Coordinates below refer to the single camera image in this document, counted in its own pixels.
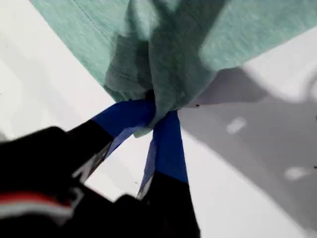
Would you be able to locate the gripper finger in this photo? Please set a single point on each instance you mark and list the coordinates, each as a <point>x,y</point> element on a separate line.
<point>123,116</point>
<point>168,153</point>

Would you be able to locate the pale green t-shirt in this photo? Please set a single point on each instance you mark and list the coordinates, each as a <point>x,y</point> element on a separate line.
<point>173,62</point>

